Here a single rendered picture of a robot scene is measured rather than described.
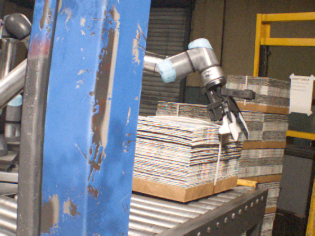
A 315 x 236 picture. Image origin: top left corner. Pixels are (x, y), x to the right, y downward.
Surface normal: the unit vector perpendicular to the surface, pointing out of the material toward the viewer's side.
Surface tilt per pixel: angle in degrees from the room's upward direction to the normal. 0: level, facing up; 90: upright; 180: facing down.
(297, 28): 90
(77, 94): 90
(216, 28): 90
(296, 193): 90
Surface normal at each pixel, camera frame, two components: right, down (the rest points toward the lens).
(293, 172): -0.76, -0.04
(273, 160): 0.65, 0.10
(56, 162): -0.48, 0.00
